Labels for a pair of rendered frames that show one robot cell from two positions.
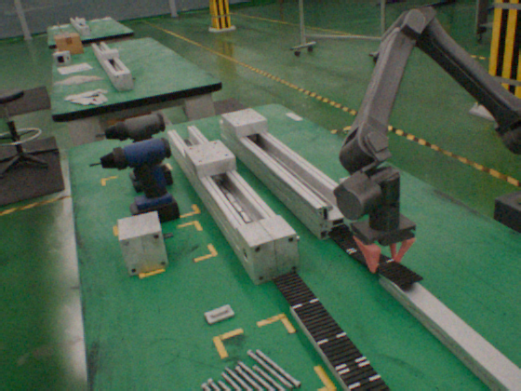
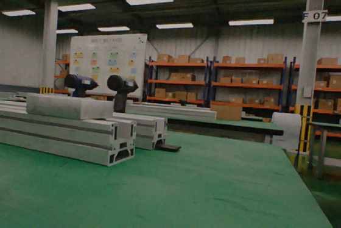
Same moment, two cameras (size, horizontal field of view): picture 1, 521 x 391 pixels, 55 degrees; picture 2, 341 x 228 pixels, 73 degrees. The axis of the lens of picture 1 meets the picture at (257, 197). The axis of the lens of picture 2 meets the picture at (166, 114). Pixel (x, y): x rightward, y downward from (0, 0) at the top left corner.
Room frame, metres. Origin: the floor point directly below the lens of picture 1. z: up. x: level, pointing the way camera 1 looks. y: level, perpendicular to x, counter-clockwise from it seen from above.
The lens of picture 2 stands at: (2.12, -0.27, 0.91)
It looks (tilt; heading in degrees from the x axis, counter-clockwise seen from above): 3 degrees down; 129
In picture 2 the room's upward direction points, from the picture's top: 5 degrees clockwise
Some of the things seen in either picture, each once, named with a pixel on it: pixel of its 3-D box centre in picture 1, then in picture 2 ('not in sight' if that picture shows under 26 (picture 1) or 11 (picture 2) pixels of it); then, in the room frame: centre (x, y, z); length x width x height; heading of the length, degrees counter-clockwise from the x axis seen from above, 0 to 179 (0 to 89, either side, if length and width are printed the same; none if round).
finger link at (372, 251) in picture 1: (378, 249); not in sight; (0.80, -0.22, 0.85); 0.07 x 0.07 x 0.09; 17
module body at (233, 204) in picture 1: (212, 178); (56, 119); (1.31, 0.12, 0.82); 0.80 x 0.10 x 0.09; 17
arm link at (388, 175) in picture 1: (381, 187); not in sight; (0.80, -0.23, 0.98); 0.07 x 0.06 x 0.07; 127
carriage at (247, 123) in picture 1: (245, 126); (70, 112); (1.61, 0.01, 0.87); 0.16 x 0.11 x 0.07; 17
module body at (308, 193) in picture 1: (273, 163); (1, 121); (1.37, -0.06, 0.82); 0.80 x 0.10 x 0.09; 17
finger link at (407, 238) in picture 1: (389, 246); not in sight; (0.81, -0.24, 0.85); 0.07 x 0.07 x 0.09; 17
